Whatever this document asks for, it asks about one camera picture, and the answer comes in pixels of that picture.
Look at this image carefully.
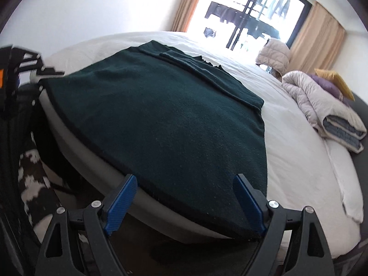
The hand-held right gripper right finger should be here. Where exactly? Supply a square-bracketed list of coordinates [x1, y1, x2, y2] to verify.
[233, 174, 335, 276]

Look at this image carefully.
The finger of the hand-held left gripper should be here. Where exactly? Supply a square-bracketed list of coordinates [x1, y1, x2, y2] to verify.
[20, 66, 65, 79]
[13, 45, 42, 64]

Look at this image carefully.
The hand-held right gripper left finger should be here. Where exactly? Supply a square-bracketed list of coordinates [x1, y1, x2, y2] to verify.
[34, 174, 138, 276]

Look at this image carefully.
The dark green sweater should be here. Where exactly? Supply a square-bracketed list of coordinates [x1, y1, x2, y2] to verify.
[39, 40, 268, 243]

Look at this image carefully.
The row of hanging dark clothes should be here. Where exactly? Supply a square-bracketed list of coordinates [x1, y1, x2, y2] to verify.
[204, 0, 291, 39]

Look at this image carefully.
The white bed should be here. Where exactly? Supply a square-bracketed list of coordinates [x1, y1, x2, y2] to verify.
[30, 31, 363, 261]

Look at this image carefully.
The person's patterned pants leg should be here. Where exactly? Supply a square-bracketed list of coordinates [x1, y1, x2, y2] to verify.
[17, 132, 66, 227]

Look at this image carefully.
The flat white pillow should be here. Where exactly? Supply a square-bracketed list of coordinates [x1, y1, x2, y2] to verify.
[325, 142, 364, 224]

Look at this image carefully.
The folded grey duvet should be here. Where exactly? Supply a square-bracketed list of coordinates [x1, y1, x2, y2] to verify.
[282, 70, 368, 153]

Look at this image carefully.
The purple pillow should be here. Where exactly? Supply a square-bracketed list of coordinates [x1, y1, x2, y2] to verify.
[309, 74, 353, 102]

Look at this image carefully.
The dark grey headboard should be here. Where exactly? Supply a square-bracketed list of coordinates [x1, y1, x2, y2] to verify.
[349, 92, 368, 167]

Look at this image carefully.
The beige puffer jacket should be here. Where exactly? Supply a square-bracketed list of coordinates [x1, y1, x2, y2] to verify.
[255, 38, 291, 75]

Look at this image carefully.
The yellow pillow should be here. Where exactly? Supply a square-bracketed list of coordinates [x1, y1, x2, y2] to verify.
[314, 68, 355, 101]

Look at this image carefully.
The beige curtain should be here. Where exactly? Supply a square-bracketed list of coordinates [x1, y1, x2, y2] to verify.
[290, 1, 345, 75]
[171, 0, 210, 33]

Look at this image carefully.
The black window frame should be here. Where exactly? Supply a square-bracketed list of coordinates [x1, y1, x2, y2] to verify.
[226, 0, 312, 49]

